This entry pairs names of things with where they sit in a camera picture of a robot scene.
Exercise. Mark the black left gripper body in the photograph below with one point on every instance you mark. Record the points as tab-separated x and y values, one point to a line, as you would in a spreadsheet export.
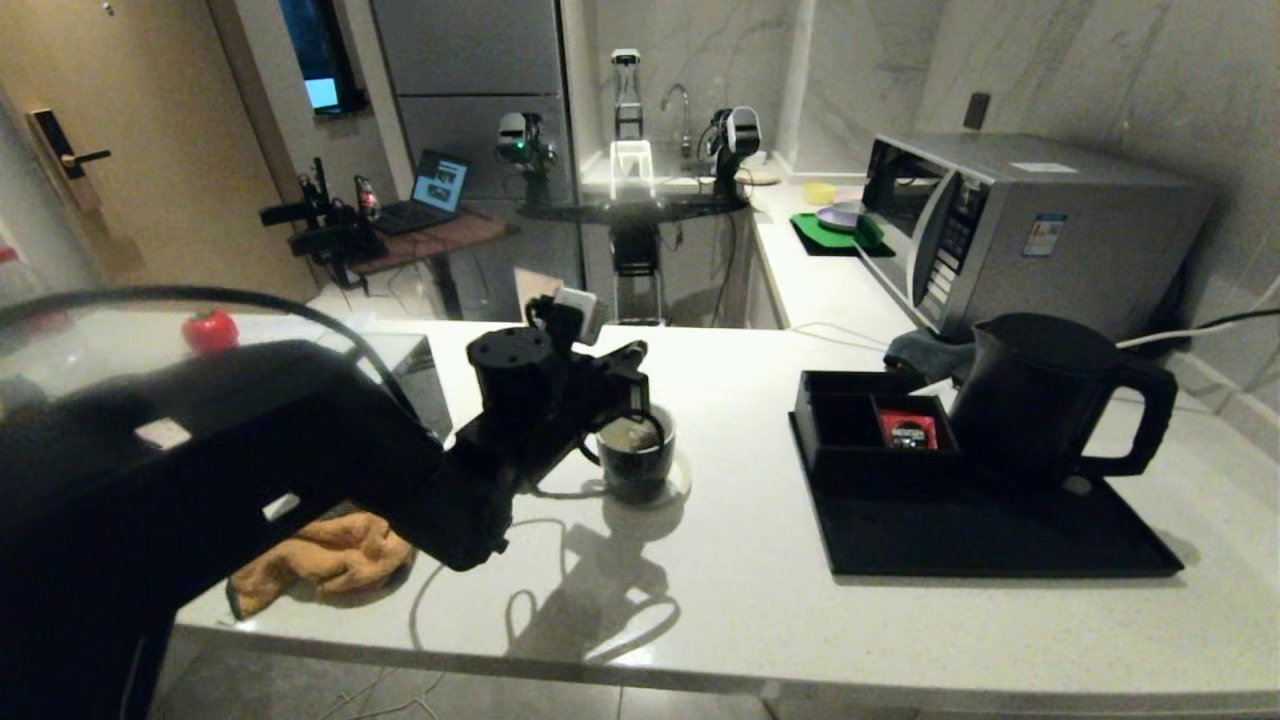
590	395

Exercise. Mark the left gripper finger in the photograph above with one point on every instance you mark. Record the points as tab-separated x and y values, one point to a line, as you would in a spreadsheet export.
622	355
637	395

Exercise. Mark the small brown lump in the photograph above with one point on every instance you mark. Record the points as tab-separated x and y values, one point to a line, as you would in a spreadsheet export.
630	435

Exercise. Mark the black mug white inside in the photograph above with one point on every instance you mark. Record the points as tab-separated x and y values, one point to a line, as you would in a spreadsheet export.
640	475

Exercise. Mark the black electric kettle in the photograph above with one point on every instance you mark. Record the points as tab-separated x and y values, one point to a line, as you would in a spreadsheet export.
1030	410

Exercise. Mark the black background robot arm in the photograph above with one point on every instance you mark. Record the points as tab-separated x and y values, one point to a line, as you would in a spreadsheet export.
738	135

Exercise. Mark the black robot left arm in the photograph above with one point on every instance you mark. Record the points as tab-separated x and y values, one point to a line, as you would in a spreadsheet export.
250	430

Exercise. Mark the red tea packet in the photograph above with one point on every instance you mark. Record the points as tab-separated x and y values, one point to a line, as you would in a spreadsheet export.
893	425

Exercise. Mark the QR code table sign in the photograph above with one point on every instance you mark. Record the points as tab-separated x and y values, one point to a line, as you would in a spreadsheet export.
535	283

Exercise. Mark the black tissue box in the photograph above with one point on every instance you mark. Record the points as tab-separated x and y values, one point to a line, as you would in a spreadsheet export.
425	375

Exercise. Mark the brown wooden side table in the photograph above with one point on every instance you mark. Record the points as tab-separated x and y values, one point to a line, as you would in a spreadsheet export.
460	235

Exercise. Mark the black compartment box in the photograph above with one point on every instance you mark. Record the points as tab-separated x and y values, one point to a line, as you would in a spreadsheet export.
835	455

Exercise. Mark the green mat black edge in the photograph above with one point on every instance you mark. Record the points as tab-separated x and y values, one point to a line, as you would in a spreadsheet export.
815	238

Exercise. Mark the small beige round dish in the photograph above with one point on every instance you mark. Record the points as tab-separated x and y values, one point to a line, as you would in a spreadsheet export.
765	178

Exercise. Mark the chrome faucet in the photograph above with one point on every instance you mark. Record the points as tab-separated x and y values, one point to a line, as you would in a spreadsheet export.
686	125

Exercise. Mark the grey device green light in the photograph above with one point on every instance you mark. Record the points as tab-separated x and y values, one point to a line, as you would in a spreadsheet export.
515	135

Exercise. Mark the black laptop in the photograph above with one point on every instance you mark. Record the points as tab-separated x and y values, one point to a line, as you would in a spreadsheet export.
440	185

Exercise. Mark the yellow bowl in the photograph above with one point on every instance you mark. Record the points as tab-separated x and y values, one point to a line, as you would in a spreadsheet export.
819	194

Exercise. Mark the dark grey cloth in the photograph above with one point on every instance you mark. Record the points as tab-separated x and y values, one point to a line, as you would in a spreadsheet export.
920	352

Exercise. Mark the orange terry cloth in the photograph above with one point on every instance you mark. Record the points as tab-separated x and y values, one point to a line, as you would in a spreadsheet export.
330	560

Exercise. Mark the grey refrigerator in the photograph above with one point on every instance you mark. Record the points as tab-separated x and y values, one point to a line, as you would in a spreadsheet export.
480	60

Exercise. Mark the black serving tray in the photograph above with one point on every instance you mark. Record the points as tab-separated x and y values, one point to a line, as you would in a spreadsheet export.
950	540

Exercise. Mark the red toy tomato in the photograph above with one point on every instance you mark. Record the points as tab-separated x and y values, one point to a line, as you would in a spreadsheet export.
210	330

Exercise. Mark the dark framed blue screen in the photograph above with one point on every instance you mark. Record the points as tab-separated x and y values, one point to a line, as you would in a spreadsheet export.
325	60

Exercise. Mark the silver microwave oven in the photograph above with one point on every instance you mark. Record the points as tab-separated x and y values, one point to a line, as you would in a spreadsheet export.
1060	250

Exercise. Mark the tan wooden door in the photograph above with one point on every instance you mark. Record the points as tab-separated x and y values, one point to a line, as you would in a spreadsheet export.
150	100

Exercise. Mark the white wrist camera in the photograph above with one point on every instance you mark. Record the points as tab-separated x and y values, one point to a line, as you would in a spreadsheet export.
575	305

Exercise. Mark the black round pedestal table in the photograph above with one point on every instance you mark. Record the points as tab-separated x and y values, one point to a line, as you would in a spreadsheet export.
640	208

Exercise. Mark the dark wall outlet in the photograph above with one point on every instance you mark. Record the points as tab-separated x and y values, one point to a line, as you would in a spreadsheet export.
976	113

